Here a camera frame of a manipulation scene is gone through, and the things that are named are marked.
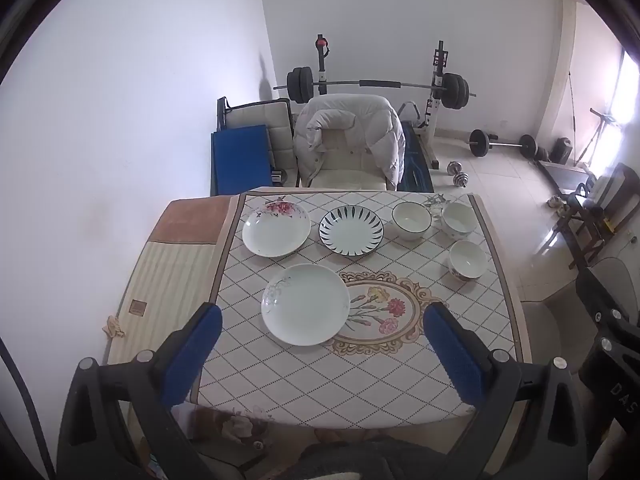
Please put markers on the small floral white bowl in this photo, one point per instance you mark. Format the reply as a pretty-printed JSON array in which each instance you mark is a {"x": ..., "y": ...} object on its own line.
[{"x": 467, "y": 257}]

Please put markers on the cream chair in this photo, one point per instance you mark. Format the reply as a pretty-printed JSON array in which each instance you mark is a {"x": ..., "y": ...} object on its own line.
[{"x": 345, "y": 160}]

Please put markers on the weight bench rack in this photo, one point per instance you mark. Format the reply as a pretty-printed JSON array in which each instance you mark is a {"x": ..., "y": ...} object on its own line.
[{"x": 435, "y": 120}]

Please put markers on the large blue rimmed bowl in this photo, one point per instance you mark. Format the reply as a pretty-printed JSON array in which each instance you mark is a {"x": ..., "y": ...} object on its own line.
[{"x": 457, "y": 217}]

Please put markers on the dark wooden chair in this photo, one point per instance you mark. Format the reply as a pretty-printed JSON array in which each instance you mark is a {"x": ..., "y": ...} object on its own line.
[{"x": 595, "y": 220}]

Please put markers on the short barbell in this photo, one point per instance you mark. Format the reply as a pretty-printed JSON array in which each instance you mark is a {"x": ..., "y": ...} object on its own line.
[{"x": 500, "y": 144}]

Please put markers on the blue folded mat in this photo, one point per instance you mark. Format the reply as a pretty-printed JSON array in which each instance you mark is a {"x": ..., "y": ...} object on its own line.
[{"x": 240, "y": 160}]

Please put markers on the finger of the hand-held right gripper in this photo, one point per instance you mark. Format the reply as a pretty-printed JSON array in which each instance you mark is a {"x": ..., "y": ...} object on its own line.
[{"x": 600, "y": 300}]

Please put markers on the dark blue exercise mat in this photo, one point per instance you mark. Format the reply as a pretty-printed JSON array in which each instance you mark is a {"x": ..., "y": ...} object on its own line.
[{"x": 415, "y": 170}]

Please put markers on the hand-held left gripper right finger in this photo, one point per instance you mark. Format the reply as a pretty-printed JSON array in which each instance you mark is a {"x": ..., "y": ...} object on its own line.
[{"x": 452, "y": 355}]

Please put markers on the crumpled beige cloth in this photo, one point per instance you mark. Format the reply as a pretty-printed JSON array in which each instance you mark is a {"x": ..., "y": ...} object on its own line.
[{"x": 112, "y": 327}]

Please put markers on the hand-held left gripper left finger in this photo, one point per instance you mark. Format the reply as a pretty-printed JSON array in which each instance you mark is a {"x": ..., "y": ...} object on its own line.
[{"x": 192, "y": 355}]

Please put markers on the chrome dumbbell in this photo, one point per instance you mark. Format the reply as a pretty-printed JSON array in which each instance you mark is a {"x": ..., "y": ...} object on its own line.
[
  {"x": 454, "y": 166},
  {"x": 461, "y": 180}
]

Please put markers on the blue striped plate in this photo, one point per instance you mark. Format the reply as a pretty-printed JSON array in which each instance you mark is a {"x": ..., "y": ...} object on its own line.
[{"x": 350, "y": 234}]

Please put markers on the person's dark clothing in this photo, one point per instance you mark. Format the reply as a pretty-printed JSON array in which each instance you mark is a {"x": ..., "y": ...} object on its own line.
[{"x": 345, "y": 460}]

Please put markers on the diamond pattern floral tablecloth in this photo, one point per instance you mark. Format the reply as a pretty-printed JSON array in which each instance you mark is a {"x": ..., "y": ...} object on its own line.
[{"x": 310, "y": 380}]

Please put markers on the beige and brown mat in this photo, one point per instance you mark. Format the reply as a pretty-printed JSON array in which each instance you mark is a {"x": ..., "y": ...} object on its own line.
[{"x": 165, "y": 270}]

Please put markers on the white down jacket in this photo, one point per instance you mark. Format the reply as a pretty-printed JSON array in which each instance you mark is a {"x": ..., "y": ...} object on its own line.
[{"x": 380, "y": 130}]

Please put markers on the barbell with black plates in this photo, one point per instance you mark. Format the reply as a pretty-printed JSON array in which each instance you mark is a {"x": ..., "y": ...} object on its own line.
[{"x": 380, "y": 83}]

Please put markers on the grey floral white plate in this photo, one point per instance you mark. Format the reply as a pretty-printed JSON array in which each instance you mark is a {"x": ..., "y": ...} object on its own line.
[{"x": 305, "y": 305}]

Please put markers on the dark rimmed white bowl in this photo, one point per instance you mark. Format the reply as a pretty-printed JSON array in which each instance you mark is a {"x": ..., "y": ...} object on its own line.
[{"x": 411, "y": 220}]

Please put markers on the pink floral white plate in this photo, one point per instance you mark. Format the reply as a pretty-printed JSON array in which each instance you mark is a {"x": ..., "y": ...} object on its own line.
[{"x": 270, "y": 235}]

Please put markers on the dark round object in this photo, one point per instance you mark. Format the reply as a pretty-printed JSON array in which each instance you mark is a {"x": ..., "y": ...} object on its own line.
[{"x": 564, "y": 151}]

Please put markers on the metal tripod stand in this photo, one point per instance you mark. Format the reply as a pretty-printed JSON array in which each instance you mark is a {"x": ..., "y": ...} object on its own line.
[{"x": 597, "y": 135}]

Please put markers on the beige padded folding chair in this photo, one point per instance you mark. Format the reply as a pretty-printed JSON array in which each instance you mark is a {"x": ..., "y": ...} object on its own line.
[{"x": 280, "y": 125}]

